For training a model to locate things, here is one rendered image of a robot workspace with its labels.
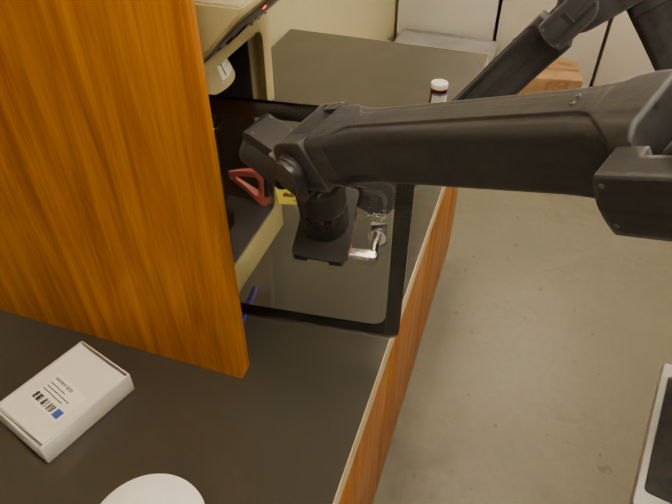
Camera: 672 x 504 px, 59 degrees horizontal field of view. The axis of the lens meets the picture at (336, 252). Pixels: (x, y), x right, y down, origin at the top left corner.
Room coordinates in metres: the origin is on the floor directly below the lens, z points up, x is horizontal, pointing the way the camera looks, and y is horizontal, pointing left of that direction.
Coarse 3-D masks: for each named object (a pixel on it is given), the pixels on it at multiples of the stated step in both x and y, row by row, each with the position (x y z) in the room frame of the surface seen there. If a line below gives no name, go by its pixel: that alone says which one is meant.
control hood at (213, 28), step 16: (208, 0) 0.68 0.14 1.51; (224, 0) 0.68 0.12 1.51; (240, 0) 0.68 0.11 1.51; (256, 0) 0.70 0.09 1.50; (208, 16) 0.67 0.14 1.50; (224, 16) 0.67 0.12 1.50; (240, 16) 0.67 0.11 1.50; (208, 32) 0.68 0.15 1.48; (224, 32) 0.67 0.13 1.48; (208, 48) 0.68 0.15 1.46
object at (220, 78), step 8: (224, 64) 0.89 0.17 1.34; (216, 72) 0.86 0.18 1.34; (224, 72) 0.88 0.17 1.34; (232, 72) 0.91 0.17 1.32; (208, 80) 0.85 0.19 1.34; (216, 80) 0.86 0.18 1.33; (224, 80) 0.87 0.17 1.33; (232, 80) 0.89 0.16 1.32; (208, 88) 0.84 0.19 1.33; (216, 88) 0.85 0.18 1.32; (224, 88) 0.86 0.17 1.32
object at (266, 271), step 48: (240, 144) 0.68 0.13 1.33; (240, 192) 0.68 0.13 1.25; (384, 192) 0.64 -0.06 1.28; (240, 240) 0.69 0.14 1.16; (288, 240) 0.67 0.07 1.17; (240, 288) 0.69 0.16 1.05; (288, 288) 0.67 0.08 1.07; (336, 288) 0.66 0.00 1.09; (384, 288) 0.64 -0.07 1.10; (384, 336) 0.64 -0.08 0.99
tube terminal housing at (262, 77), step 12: (264, 24) 0.98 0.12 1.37; (240, 36) 0.90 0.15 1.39; (252, 36) 1.00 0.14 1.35; (264, 36) 0.98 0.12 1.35; (228, 48) 0.86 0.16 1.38; (252, 48) 0.99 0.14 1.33; (264, 48) 0.98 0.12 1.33; (216, 60) 0.82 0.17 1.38; (252, 60) 0.99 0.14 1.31; (264, 60) 0.97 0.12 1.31; (252, 72) 0.99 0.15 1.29; (264, 72) 0.97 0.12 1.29; (264, 84) 1.01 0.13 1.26; (264, 96) 1.01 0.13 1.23
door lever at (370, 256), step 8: (376, 232) 0.64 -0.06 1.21; (368, 240) 0.64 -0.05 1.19; (376, 240) 0.63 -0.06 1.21; (384, 240) 0.64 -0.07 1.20; (352, 248) 0.61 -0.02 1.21; (360, 248) 0.61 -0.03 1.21; (376, 248) 0.61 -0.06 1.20; (352, 256) 0.60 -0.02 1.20; (360, 256) 0.60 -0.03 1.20; (368, 256) 0.60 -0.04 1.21; (376, 256) 0.60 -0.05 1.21; (368, 264) 0.59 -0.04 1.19
